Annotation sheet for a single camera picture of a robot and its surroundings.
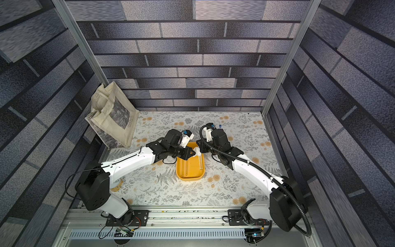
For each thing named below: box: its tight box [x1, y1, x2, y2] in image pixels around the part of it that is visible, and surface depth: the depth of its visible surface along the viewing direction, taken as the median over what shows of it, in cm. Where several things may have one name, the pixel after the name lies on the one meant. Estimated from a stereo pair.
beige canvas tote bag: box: [84, 81, 140, 150], surface depth 97 cm
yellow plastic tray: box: [175, 141, 205, 181], surface depth 89 cm
